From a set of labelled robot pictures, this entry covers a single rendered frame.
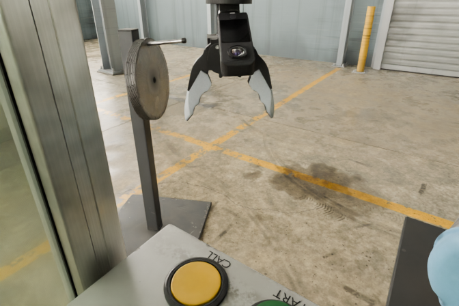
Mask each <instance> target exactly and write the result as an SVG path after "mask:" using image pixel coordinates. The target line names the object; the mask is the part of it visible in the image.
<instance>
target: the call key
mask: <svg viewBox="0 0 459 306"><path fill-rule="evenodd" d="M220 290H221V276H220V274H219V272H218V270H217V269H216V268H215V267H214V266H213V265H211V264H209V263H206V262H191V263H188V264H185V265H184V266H182V267H181V268H179V269H178V270H177V271H176V273H175V274H174V276H173V278H172V280H171V294H172V296H173V298H174V299H175V300H176V301H178V302H179V303H180V304H182V305H186V306H201V305H205V304H207V303H209V302H210V301H212V300H213V299H214V298H215V297H216V296H217V295H218V293H219V292H220Z"/></svg>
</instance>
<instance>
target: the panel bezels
mask: <svg viewBox="0 0 459 306"><path fill-rule="evenodd" d="M191 262H206V263H209V264H211V265H213V266H214V267H215V268H216V269H217V270H218V272H219V274H220V276H221V278H222V287H221V290H220V292H219V293H218V295H217V296H216V297H215V298H214V299H213V300H212V301H210V302H209V303H207V304H205V305H201V306H219V305H220V304H221V302H222V301H223V299H224V298H225V296H226V294H227V289H228V277H227V273H226V272H225V269H224V268H223V267H222V265H220V264H219V263H218V262H216V261H214V260H212V259H210V258H203V257H195V258H189V259H186V260H183V261H181V262H179V263H178V264H176V265H175V266H174V267H173V268H172V269H171V270H170V271H169V273H168V274H167V276H166V278H165V282H164V286H163V291H164V295H165V300H166V301H167V303H168V305H169V306H186V305H182V304H180V303H179V302H178V301H176V300H175V299H174V298H173V296H172V295H171V292H170V283H171V280H172V278H173V276H174V274H175V273H176V271H177V270H178V269H179V268H181V267H182V266H184V265H185V264H188V263H191ZM264 301H280V300H275V299H267V300H263V301H259V302H256V303H255V304H253V305H252V306H257V305H258V304H260V303H262V302H264ZM281 302H284V301H281ZM284 303H286V302H284ZM287 304H289V303H287ZM289 305H290V306H292V305H291V304H289Z"/></svg>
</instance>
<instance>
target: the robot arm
mask: <svg viewBox="0 0 459 306"><path fill-rule="evenodd" d="M206 4H216V7H217V33H216V34H207V46H206V48H205V49H204V51H203V53H202V54H201V56H200V57H198V58H197V59H196V61H195V63H194V64H193V67H192V69H191V74H190V78H189V85H188V89H187V93H186V100H185V105H184V116H185V120H186V121H188V120H189V119H190V118H191V116H192V115H193V112H194V109H195V107H196V106H197V105H198V104H199V101H200V97H201V95H202V94H203V93H204V92H207V91H208V90H209V88H210V87H211V85H212V82H211V79H210V77H209V74H208V73H209V70H211V71H213V72H215V73H217V74H219V78H222V77H223V76H224V77H236V76H238V77H241V76H249V78H248V80H247V82H248V84H249V86H250V87H251V89H252V90H254V91H255V92H257V93H258V96H259V99H260V101H261V102H262V103H263V104H264V108H265V110H266V112H267V114H268V115H269V116H270V118H273V116H274V110H275V104H274V98H273V90H272V85H271V80H270V73H269V70H268V66H267V65H266V63H265V61H264V60H263V59H262V58H261V57H260V56H259V55H258V53H257V51H256V49H255V47H254V46H253V41H252V37H251V30H250V25H249V18H248V14H247V13H246V12H240V4H252V0H206ZM428 277H429V280H430V285H431V287H432V289H433V291H434V292H435V293H436V294H437V296H438V298H439V303H440V304H441V306H459V217H458V218H457V220H456V221H455V222H454V224H453V225H452V226H451V227H450V228H449V229H447V230H445V231H444V232H443V233H442V234H440V235H439V236H438V237H437V239H436V240H435V242H434V248H433V250H432V251H431V253H430V255H429V258H428Z"/></svg>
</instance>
